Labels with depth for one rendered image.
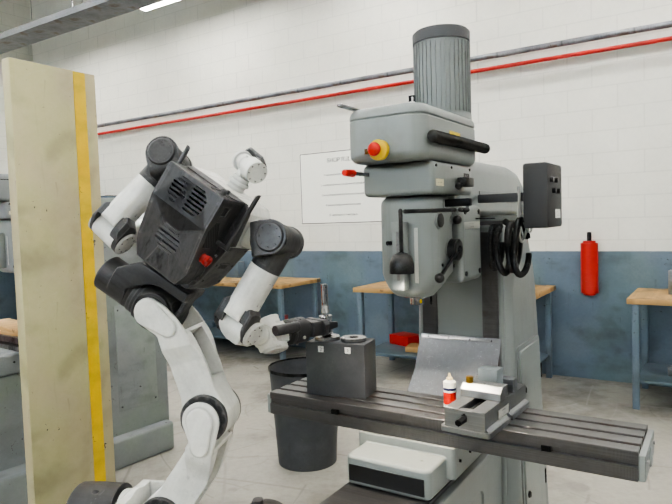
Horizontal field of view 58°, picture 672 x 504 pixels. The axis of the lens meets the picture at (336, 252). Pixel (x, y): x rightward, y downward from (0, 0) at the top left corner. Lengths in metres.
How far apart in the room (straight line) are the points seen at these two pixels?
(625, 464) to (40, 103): 2.64
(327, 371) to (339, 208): 5.06
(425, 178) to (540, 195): 0.41
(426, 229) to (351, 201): 5.15
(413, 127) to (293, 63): 5.96
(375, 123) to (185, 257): 0.66
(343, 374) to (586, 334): 4.29
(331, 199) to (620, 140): 3.14
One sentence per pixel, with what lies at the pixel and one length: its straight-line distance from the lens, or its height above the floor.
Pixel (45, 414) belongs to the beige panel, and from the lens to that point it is 3.09.
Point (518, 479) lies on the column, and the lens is 2.48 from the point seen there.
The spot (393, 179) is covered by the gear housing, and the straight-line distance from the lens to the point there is 1.86.
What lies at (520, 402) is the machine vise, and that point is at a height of 0.97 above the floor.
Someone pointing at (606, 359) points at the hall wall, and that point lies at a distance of 6.19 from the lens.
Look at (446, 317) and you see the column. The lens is 2.36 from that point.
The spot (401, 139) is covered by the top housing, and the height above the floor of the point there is 1.78.
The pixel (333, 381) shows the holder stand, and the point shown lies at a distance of 2.13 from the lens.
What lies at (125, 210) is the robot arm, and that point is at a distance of 1.88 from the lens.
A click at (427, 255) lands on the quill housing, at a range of 1.87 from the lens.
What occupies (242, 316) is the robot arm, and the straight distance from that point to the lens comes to 1.71.
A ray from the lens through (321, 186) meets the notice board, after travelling 7.22.
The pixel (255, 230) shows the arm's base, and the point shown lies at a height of 1.54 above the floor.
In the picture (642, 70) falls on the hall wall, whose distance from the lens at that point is 6.13.
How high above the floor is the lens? 1.56
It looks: 3 degrees down
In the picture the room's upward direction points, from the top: 2 degrees counter-clockwise
